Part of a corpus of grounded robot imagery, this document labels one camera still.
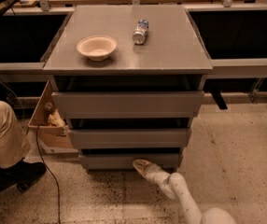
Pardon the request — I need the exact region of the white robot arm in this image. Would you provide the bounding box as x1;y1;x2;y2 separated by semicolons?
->
133;159;237;224

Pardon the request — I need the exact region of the grey drawer cabinet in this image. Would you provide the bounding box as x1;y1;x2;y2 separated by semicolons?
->
44;5;212;171

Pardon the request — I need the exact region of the small doll in crate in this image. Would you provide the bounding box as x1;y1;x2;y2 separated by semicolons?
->
44;103;65;127

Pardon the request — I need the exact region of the grey metal rail frame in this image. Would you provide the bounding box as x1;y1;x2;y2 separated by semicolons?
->
0;5;267;78

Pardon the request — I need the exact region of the beige paper bowl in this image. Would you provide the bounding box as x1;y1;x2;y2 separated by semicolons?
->
77;35;118;62

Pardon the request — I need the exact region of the grey top drawer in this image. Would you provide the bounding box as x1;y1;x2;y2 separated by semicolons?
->
50;77;205;119

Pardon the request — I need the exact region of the grey drawer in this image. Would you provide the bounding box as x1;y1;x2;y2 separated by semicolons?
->
68;118;191;149
79;147;182;170
50;77;205;119

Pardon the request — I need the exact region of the black shoe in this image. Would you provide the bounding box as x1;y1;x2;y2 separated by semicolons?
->
0;161;46;190

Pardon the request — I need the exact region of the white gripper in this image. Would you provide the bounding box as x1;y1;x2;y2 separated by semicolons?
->
133;159;170;187

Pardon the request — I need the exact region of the grey middle drawer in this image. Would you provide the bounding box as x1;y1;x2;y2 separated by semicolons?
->
68;118;191;149

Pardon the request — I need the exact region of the person's beige trouser leg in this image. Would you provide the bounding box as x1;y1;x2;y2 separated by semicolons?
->
0;101;31;169

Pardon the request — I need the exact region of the black floor cable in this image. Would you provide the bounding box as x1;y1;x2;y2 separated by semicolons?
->
35;122;62;224

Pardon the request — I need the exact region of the crushed soda can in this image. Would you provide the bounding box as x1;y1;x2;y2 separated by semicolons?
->
133;19;148;45

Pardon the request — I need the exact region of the grey bottom drawer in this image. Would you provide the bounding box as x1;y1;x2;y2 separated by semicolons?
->
79;147;182;170

